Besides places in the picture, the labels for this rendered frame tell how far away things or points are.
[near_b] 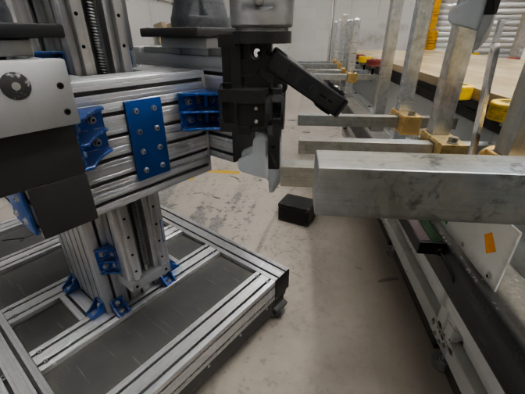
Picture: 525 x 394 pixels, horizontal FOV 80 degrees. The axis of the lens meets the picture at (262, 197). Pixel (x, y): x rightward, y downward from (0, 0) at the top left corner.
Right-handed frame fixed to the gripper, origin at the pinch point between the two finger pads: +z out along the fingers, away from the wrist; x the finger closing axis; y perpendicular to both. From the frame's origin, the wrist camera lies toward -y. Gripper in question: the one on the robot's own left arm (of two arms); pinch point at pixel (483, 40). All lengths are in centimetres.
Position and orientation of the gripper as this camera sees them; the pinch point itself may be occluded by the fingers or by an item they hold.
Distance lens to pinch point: 62.5
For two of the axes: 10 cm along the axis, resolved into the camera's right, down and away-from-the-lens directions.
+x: -4.8, 4.8, -7.3
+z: 0.5, 8.5, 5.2
